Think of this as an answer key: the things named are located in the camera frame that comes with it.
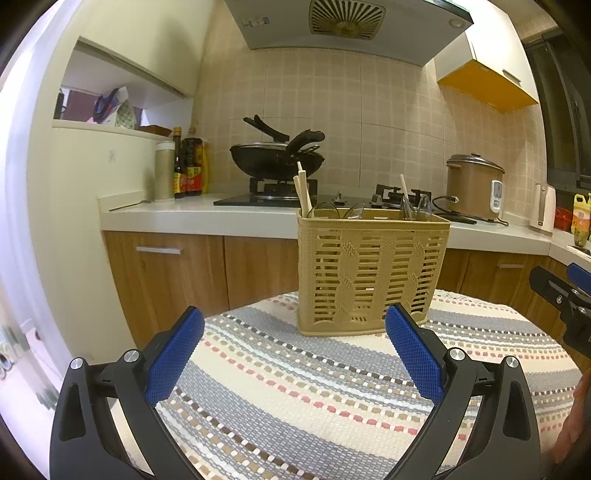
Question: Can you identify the black glass gas stove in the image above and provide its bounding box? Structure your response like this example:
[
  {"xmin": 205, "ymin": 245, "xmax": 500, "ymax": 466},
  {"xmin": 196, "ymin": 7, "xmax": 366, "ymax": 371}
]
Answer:
[{"xmin": 213, "ymin": 176, "xmax": 478, "ymax": 225}]

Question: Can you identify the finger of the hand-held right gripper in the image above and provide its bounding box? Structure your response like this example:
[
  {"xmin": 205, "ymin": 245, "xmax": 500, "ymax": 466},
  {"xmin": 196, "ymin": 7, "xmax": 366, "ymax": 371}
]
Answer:
[
  {"xmin": 566, "ymin": 263, "xmax": 591, "ymax": 297},
  {"xmin": 529, "ymin": 266, "xmax": 591, "ymax": 359}
]

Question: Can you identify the black wok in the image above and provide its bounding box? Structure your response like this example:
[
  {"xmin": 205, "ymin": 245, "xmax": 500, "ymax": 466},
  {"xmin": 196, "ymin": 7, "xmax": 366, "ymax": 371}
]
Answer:
[{"xmin": 230, "ymin": 130, "xmax": 326, "ymax": 179}]

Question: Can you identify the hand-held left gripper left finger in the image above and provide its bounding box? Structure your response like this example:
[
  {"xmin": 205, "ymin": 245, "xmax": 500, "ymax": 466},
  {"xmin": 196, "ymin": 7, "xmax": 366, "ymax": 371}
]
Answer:
[{"xmin": 48, "ymin": 305, "xmax": 206, "ymax": 480}]

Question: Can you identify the white kitchen countertop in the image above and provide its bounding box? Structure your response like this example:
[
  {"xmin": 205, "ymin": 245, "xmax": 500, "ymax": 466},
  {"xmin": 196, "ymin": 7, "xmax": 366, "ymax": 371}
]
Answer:
[{"xmin": 97, "ymin": 191, "xmax": 591, "ymax": 266}]

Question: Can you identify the beige plastic utensil basket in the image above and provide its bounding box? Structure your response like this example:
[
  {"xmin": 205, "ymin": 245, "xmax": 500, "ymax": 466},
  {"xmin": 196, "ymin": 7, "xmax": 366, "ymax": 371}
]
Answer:
[{"xmin": 296, "ymin": 208, "xmax": 452, "ymax": 339}]

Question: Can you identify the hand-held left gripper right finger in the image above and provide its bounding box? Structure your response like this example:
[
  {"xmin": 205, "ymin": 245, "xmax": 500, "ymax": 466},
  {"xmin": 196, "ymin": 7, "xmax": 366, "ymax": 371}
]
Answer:
[{"xmin": 385, "ymin": 302, "xmax": 542, "ymax": 480}]

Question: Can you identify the white cylindrical container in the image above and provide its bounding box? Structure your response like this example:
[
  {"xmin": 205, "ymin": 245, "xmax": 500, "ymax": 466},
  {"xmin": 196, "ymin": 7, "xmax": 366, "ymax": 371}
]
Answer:
[{"xmin": 154, "ymin": 141, "xmax": 176, "ymax": 203}]

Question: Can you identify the grey range hood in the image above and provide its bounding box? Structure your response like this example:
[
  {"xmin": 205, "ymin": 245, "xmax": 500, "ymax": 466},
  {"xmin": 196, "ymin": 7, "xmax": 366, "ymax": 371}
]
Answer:
[{"xmin": 222, "ymin": 0, "xmax": 475, "ymax": 68}]

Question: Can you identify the white purple shopping bag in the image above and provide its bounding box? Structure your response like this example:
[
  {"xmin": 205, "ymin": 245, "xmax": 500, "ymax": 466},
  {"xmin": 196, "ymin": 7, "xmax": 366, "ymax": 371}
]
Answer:
[{"xmin": 95, "ymin": 87, "xmax": 139, "ymax": 130}]

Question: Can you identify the dark window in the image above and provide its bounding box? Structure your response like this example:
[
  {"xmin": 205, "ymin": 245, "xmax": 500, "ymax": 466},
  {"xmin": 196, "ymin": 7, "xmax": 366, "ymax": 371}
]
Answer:
[{"xmin": 524, "ymin": 32, "xmax": 591, "ymax": 190}]

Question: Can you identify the brown rice cooker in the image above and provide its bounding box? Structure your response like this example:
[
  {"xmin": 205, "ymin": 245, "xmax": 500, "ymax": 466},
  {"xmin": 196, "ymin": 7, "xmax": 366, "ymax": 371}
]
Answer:
[{"xmin": 445, "ymin": 154, "xmax": 506, "ymax": 221}]

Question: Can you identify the yellow oil bottle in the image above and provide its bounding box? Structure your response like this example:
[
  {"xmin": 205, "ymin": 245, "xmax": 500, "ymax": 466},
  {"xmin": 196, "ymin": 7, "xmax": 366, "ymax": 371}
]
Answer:
[{"xmin": 571, "ymin": 193, "xmax": 591, "ymax": 247}]

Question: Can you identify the white yellow wall cabinet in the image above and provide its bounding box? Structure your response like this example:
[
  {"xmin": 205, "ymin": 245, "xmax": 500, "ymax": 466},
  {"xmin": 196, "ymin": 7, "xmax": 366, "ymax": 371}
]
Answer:
[{"xmin": 436, "ymin": 18, "xmax": 541, "ymax": 113}]

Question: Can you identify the striped woven table mat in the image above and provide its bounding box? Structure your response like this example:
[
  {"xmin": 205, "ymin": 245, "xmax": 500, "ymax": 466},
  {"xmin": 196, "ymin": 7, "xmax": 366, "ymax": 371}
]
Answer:
[{"xmin": 111, "ymin": 290, "xmax": 583, "ymax": 480}]

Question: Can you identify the metal spoon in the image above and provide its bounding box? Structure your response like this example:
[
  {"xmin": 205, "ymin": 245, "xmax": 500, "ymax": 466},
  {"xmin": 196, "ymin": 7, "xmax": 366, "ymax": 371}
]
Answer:
[{"xmin": 109, "ymin": 199, "xmax": 153, "ymax": 212}]

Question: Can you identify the black burner grate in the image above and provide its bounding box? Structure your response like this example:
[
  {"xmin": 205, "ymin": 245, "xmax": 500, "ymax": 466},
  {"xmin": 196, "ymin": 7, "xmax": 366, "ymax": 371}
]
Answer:
[
  {"xmin": 374, "ymin": 185, "xmax": 432, "ymax": 208},
  {"xmin": 250, "ymin": 176, "xmax": 319, "ymax": 200}
]

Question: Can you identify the red label sauce bottle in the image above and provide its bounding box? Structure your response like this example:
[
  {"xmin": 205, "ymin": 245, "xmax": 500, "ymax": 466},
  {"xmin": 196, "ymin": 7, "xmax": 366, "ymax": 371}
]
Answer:
[{"xmin": 185, "ymin": 127, "xmax": 205, "ymax": 197}]

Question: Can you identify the white electric kettle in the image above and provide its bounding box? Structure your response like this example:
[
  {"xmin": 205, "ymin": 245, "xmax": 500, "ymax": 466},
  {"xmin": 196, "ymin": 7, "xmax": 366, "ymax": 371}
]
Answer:
[{"xmin": 529, "ymin": 182, "xmax": 558, "ymax": 233}]

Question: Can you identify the dark soy sauce bottle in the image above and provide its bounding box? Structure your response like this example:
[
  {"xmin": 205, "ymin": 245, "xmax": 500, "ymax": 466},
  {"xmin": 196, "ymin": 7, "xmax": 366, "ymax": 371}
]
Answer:
[{"xmin": 173, "ymin": 127, "xmax": 188, "ymax": 199}]

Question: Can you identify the black power cable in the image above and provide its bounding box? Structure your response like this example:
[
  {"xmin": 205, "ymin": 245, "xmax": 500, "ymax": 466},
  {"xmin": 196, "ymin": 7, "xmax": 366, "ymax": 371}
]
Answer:
[{"xmin": 431, "ymin": 195, "xmax": 509, "ymax": 227}]

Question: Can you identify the black frying pan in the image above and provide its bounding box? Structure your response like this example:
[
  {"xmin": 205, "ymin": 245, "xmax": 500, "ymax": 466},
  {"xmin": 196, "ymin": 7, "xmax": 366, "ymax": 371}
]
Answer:
[{"xmin": 243, "ymin": 116, "xmax": 320, "ymax": 158}]

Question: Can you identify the wooden base cabinet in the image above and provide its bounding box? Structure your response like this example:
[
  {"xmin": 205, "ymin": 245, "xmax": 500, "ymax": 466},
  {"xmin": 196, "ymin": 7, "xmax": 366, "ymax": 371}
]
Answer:
[{"xmin": 102, "ymin": 230, "xmax": 591, "ymax": 356}]

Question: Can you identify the person's right forearm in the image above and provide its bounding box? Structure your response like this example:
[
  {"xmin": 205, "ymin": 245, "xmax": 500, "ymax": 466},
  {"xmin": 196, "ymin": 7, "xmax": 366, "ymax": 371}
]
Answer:
[{"xmin": 553, "ymin": 381, "xmax": 591, "ymax": 463}]

